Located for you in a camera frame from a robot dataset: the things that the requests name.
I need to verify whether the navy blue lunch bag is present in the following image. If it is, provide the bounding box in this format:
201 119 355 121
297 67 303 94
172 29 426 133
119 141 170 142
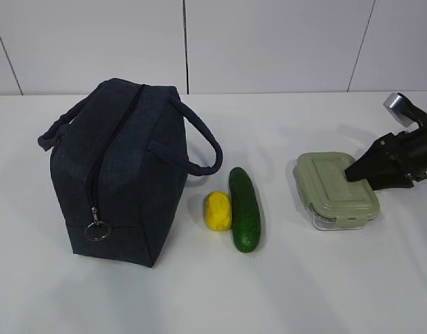
38 78 223 267

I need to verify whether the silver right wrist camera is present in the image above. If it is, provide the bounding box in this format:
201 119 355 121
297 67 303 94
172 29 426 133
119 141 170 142
383 93 416 127

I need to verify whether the green cucumber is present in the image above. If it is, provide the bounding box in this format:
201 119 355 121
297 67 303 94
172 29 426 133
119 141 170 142
228 167 261 253

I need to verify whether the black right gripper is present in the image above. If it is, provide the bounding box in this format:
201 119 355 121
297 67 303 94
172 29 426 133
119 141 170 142
345 125 427 190

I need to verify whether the glass container green lid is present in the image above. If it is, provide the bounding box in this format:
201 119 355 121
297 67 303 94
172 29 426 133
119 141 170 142
293 152 380 231

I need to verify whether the yellow lemon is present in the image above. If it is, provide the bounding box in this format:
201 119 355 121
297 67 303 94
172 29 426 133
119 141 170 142
205 191 232 231

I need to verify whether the silver zipper pull ring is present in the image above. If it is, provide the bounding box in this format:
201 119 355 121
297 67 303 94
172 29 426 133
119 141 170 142
84 207 113 242

